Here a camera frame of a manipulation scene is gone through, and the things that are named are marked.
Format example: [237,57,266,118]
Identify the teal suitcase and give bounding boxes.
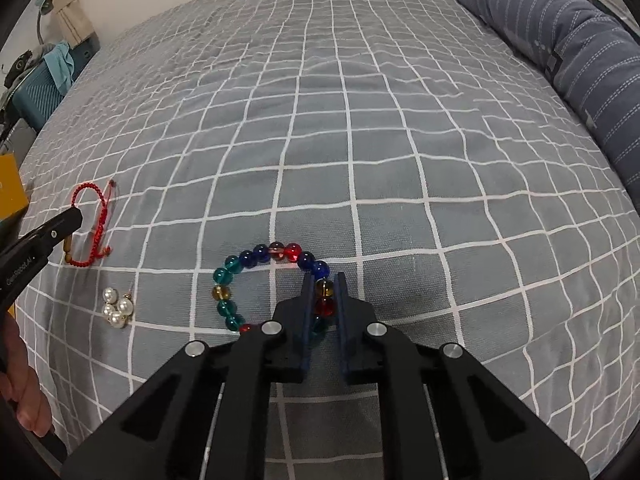
[12,44,99,132]

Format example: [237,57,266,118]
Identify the rolled blue striped duvet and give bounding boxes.
[452,0,640,202]

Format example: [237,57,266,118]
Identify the beige side curtain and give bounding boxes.
[54,0,97,47]

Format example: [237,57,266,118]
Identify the person's left hand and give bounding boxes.
[0,327,55,437]

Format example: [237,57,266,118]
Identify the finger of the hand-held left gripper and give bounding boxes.
[14,207,84,256]

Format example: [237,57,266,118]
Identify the black device on desk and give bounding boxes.
[4,49,37,87]

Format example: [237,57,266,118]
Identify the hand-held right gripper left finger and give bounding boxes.
[60,272,313,480]

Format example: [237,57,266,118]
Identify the small red cord bracelet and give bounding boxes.
[63,179,119,267]

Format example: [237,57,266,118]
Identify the multicolour glass bead bracelet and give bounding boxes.
[212,241,335,337]

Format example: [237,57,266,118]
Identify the pearl earrings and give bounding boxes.
[101,284,136,326]

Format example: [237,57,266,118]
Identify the blue desk lamp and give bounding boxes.
[32,0,57,44]

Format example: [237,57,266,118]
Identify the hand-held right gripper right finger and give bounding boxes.
[334,272,592,480]

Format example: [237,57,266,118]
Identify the teal cloth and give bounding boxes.
[42,42,77,97]

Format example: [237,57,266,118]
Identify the yellow cardboard box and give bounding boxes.
[0,152,31,224]

